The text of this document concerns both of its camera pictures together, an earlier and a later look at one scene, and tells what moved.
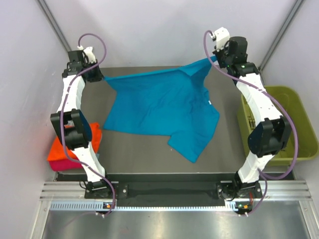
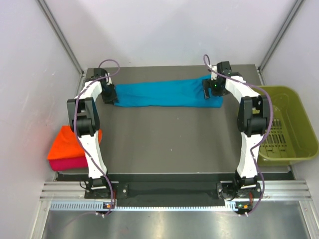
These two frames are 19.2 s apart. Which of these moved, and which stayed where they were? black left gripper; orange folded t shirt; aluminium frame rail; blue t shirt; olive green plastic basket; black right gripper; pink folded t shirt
Moved: black left gripper; black right gripper; blue t shirt
Stayed: aluminium frame rail; olive green plastic basket; pink folded t shirt; orange folded t shirt
